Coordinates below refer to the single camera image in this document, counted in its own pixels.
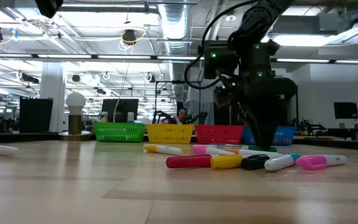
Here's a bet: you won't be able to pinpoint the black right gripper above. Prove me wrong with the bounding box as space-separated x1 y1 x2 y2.
213 42 298 150

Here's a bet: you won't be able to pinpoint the green fine-tip marker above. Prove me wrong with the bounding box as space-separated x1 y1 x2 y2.
216 144 278 153

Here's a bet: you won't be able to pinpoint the yellow fine-tip marker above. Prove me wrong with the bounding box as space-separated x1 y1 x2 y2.
144 144 183 156
210 154 245 170

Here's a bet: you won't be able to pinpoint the blue plastic basket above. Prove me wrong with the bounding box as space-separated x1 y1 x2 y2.
240 125 296 147

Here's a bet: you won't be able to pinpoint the black fine-tip marker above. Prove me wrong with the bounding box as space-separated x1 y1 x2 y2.
241 154 284 170

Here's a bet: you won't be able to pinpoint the blue fine-tip marker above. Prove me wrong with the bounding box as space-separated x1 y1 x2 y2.
264 152 300 172

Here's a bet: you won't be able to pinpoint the red plastic basket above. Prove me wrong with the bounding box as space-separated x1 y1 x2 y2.
194 124 244 145

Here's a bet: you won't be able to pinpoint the pink fine-tip marker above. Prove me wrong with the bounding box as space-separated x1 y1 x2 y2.
192 144 236 156
296 154 348 170

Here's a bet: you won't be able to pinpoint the red fine-tip marker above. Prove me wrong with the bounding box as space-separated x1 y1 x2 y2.
166 154 213 169

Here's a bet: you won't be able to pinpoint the person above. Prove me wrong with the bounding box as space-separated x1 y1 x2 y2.
173 107 190 125

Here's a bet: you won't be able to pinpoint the black computer monitor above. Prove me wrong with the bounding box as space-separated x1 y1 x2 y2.
333 101 358 120
101 98 140 123

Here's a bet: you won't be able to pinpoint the yellow plastic basket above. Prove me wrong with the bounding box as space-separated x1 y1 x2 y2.
146 123 195 144

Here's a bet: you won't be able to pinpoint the green plastic basket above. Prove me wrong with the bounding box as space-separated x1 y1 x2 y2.
94 122 146 143

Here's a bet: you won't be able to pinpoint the white bulb brass lamp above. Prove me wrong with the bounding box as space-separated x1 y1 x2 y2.
58 91 92 141

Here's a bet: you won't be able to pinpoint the black ribbed cabinet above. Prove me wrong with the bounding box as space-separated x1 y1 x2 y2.
19 97 55 134

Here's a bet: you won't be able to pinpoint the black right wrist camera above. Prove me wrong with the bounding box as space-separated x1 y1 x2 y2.
203 40 239 80

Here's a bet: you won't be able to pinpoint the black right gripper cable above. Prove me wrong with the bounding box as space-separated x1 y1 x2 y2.
183 0 260 91

